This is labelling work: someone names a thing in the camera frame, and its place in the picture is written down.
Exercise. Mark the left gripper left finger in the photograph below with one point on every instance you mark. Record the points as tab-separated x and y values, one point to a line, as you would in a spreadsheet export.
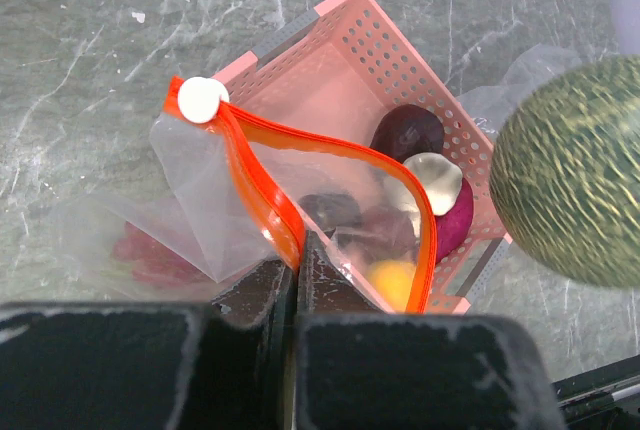
248	301

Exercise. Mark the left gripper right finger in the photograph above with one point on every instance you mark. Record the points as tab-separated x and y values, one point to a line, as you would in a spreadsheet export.
321	286

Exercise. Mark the clear bag orange zipper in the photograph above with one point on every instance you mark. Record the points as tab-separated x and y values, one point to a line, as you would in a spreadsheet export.
234	181

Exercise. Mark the red grape bunch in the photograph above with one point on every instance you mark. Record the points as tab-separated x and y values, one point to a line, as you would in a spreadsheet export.
153	263

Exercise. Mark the pink plastic basket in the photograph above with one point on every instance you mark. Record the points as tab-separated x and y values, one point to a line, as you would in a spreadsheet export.
336	70

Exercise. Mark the white garlic bulb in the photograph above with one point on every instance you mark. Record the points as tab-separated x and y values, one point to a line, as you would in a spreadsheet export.
441	180

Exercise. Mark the green netted melon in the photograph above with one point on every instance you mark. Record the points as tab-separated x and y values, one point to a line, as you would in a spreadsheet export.
564	174

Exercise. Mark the orange fruit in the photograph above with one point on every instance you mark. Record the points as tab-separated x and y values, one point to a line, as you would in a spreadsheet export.
393	280

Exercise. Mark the small dark red plum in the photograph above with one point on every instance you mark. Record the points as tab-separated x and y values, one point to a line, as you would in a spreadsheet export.
389	232

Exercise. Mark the magenta dragon fruit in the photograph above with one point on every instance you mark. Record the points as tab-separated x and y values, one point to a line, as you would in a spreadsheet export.
453	227

